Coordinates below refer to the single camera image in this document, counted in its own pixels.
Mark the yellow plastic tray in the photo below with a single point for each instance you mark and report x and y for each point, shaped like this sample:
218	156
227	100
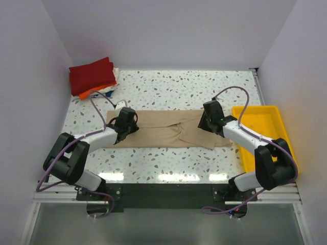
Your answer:
265	120

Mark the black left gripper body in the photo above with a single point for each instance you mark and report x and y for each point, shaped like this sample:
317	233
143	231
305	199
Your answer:
132	127

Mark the folded red t-shirt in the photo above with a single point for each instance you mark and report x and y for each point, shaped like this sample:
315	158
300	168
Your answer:
86	77

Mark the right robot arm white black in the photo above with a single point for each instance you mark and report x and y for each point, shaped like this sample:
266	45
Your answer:
274	163

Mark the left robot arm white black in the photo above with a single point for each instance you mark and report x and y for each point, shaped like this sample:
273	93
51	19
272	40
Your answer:
66	160

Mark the beige t-shirt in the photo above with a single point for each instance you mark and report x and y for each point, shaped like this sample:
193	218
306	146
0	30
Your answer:
171	129

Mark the folded orange t-shirt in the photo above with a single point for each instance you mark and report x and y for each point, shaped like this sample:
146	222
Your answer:
85	94

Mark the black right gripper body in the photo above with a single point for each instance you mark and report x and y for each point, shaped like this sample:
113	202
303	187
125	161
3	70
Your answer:
204	123

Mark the folded white blue t-shirt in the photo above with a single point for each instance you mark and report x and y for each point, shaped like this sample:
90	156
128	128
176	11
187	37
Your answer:
106	94

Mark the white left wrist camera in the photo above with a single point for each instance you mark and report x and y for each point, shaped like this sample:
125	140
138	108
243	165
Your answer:
121	104

